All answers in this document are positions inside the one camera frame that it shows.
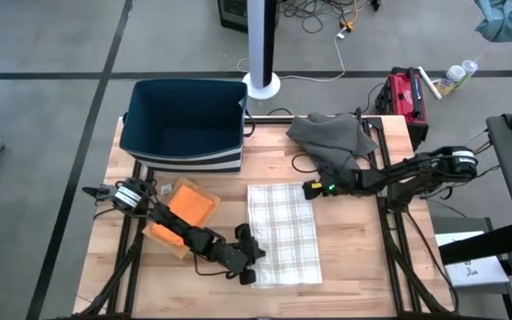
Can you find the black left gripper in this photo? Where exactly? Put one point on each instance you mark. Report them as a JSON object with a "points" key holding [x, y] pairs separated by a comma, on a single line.
{"points": [[242, 258]]}

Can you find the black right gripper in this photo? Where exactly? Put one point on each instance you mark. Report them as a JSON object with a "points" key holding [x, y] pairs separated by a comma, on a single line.
{"points": [[314, 191]]}

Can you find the white towel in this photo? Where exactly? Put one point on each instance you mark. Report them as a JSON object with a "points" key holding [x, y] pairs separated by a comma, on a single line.
{"points": [[282, 235]]}

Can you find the grey towel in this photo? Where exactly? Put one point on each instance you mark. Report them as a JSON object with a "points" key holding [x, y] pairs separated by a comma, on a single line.
{"points": [[327, 138]]}

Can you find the tan waffle towel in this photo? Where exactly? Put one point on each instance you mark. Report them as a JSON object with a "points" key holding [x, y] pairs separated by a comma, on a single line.
{"points": [[180, 252]]}

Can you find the orange towel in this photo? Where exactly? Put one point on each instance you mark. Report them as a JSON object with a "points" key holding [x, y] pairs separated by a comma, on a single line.
{"points": [[191, 204]]}

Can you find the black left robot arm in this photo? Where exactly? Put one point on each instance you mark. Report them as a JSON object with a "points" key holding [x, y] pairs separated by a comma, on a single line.
{"points": [[180, 229]]}

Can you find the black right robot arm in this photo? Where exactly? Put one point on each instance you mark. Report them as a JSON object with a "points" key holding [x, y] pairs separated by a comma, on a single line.
{"points": [[416, 171]]}

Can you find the red black tool bag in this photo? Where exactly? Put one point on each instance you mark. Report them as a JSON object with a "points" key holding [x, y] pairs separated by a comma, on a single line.
{"points": [[405, 98]]}

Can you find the navy white striped fabric bin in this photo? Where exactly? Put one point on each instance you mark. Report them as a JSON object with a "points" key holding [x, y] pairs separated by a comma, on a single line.
{"points": [[185, 120]]}

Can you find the white black tower fan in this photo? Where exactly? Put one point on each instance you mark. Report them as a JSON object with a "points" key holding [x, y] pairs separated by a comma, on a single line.
{"points": [[261, 44]]}

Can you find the white tube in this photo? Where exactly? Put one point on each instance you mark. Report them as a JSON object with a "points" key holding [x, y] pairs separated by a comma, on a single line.
{"points": [[429, 82]]}

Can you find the yellow power plug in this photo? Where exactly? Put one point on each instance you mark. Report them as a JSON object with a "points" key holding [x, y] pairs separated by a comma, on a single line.
{"points": [[348, 26]]}

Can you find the wipes canister yellow label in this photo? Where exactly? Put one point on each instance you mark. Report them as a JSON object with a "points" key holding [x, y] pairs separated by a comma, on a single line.
{"points": [[450, 80]]}

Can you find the white printed sheet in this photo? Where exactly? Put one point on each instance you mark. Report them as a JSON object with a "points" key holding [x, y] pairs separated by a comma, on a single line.
{"points": [[478, 271]]}

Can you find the black equipment box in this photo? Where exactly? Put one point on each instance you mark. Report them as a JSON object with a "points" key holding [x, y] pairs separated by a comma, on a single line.
{"points": [[234, 13]]}

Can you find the wipes canister green label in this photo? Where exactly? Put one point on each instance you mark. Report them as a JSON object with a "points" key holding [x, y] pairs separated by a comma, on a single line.
{"points": [[468, 70]]}

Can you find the teal patterned cloth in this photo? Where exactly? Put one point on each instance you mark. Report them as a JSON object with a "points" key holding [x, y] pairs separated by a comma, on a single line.
{"points": [[509, 20]]}

